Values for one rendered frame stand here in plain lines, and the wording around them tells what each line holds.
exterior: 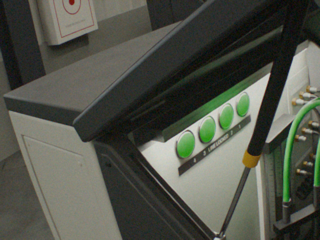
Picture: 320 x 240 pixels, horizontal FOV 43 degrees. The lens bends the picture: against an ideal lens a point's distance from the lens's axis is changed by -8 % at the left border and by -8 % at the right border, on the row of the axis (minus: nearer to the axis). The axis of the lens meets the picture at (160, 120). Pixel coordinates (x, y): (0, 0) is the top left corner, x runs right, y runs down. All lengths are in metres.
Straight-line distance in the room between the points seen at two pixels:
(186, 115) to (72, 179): 0.23
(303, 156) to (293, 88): 0.21
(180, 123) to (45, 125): 0.23
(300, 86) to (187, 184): 0.45
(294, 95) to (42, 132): 0.60
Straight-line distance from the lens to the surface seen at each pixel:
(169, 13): 4.53
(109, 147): 0.61
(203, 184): 0.79
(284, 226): 0.95
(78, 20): 5.03
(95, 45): 5.48
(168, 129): 0.65
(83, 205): 0.77
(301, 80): 1.09
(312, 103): 0.74
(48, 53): 4.98
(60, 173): 0.78
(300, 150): 1.14
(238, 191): 0.52
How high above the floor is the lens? 1.69
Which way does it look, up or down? 22 degrees down
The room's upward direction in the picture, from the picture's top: 12 degrees counter-clockwise
